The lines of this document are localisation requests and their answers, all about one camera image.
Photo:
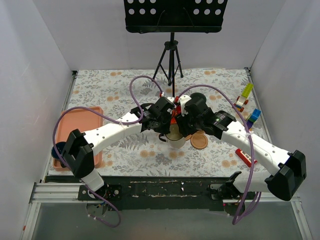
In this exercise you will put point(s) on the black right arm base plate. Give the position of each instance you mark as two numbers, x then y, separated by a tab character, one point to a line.
224	192

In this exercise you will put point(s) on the pink plastic tray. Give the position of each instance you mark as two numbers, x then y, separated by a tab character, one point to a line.
83	120

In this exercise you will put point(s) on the dark green cup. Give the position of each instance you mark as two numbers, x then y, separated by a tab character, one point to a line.
198	95

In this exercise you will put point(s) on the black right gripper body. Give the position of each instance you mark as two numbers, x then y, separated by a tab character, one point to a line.
183	122

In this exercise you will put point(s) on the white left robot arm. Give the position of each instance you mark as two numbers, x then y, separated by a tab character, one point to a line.
81	147

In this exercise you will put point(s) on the blue green purple block toy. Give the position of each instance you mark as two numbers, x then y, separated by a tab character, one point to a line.
252	118

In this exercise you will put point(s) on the orange cup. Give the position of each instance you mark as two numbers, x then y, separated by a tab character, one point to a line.
173	121

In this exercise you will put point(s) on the black music stand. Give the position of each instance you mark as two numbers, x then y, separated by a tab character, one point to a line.
174	16

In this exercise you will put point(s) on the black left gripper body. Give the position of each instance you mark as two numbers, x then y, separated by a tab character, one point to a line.
164	119

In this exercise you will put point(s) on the red toy window block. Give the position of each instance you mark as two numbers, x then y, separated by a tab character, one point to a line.
244	157

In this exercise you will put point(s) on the light wooden coaster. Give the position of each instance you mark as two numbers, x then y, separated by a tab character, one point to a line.
199	141
188	137

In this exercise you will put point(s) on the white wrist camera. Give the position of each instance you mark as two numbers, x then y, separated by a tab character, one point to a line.
181	101
170	102

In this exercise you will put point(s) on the toy car with yellow block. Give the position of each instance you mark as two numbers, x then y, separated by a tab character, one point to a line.
242	99

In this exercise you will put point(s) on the cream white cup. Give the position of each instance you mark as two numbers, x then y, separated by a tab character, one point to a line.
174	138

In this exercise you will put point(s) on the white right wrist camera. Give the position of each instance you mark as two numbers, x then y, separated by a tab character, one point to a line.
181	101

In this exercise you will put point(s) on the dark blue cup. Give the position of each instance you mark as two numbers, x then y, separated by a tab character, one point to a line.
57	149

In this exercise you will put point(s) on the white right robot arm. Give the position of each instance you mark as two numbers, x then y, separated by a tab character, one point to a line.
285	171

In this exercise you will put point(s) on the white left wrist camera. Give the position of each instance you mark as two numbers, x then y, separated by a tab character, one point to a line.
170	102

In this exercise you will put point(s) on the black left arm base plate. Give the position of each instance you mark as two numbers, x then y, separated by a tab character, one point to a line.
110	192

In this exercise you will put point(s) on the floral patterned table mat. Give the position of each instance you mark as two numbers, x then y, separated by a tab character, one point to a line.
143	154

